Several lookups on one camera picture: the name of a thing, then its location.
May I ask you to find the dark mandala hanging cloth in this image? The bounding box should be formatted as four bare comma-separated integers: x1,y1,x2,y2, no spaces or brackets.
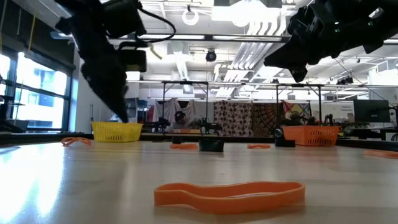
251,101,284,138

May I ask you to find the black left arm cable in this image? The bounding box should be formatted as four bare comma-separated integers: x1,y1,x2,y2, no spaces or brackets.
118,7,177,50

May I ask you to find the yellow plastic basket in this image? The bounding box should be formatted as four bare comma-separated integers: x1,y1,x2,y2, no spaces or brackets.
90,121,144,143

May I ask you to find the black aluminium table frame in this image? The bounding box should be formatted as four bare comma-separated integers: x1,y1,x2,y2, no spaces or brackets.
0,132,398,150

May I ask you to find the black equipment stand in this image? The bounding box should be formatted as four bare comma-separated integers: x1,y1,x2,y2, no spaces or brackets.
0,95,29,134

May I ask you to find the brown dotted hanging cloth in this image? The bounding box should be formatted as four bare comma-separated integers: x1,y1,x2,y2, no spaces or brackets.
213,100,253,138

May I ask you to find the orange plastic basket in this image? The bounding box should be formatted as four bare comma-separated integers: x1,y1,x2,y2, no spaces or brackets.
282,125,340,147

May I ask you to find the white ring light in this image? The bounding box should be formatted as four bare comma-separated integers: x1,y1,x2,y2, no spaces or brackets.
182,7,200,27

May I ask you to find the colourful geometric hanging cloth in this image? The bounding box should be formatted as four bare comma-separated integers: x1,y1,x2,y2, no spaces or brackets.
282,101,312,124

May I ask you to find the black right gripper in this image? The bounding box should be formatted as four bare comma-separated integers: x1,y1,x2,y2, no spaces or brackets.
264,0,383,83

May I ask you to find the black metal rig stand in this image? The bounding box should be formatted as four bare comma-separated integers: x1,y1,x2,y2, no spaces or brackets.
160,80,210,135
275,83,326,125

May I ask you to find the yellow hanging strap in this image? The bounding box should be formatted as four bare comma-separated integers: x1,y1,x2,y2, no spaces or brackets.
27,0,38,60

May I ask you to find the person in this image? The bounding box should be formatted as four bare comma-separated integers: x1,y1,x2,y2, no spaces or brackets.
169,110,200,130

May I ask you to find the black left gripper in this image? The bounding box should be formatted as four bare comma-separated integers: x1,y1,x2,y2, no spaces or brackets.
73,6,147,123

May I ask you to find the long ceiling light bar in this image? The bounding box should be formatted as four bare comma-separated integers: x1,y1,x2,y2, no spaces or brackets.
51,30,398,44

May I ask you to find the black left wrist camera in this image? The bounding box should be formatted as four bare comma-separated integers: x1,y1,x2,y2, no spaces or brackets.
105,0,147,39

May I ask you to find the black ceiling camera mount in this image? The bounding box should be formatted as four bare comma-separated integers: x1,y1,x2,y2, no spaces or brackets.
335,76,354,86

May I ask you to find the large window black frame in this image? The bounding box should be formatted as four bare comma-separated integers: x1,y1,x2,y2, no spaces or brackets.
0,51,74,133

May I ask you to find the white hanging cloth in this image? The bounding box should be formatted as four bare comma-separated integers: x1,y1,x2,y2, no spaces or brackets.
152,98,215,134

